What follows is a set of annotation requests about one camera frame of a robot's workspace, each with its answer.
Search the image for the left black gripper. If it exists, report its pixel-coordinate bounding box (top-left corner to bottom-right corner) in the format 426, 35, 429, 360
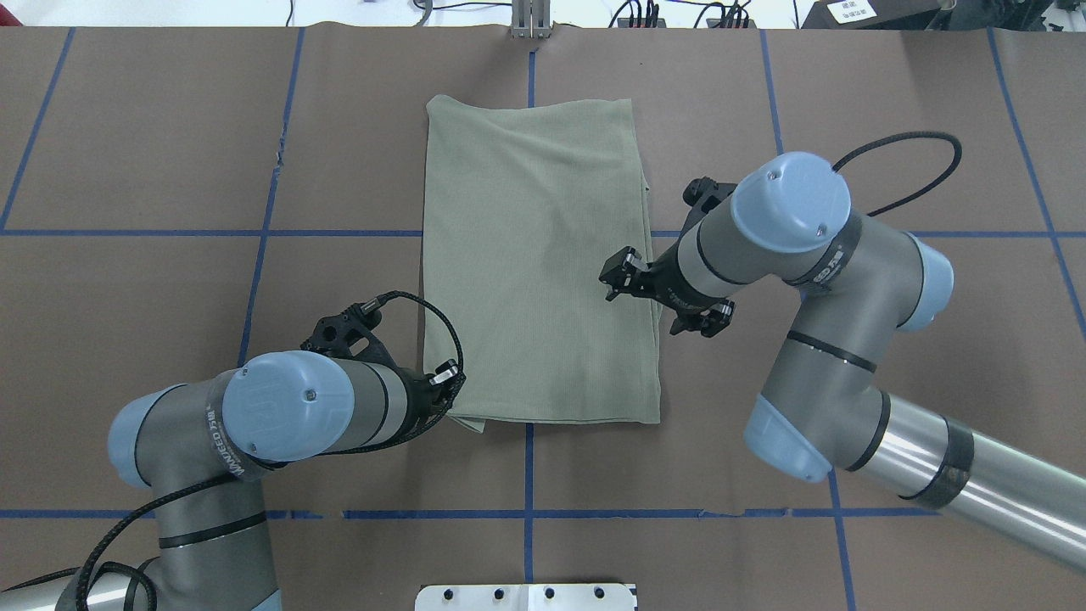
301, 297, 466, 438

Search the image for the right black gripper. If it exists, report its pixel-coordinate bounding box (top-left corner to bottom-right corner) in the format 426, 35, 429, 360
598, 177, 737, 338

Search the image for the sage green long-sleeve shirt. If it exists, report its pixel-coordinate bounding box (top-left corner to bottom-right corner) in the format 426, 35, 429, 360
422, 94, 662, 433

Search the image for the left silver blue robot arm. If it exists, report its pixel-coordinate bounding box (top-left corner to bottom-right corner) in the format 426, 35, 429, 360
3, 291, 466, 610

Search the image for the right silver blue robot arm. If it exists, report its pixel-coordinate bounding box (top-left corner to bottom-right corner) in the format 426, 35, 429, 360
599, 152, 1085, 571

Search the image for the black box with label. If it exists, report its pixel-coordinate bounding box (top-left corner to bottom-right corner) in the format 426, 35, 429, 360
799, 1, 958, 31

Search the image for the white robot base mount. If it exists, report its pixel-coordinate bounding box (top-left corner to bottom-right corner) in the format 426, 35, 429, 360
414, 581, 639, 610

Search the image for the aluminium frame post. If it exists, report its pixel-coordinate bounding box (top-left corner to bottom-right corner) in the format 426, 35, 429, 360
509, 0, 553, 39

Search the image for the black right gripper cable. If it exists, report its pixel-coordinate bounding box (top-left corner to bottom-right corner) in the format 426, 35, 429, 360
830, 131, 965, 218

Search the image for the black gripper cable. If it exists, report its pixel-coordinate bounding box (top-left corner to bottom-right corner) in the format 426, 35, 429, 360
0, 290, 466, 611
830, 131, 965, 218

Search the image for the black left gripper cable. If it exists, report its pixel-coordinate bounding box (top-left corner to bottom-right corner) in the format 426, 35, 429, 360
0, 290, 466, 611

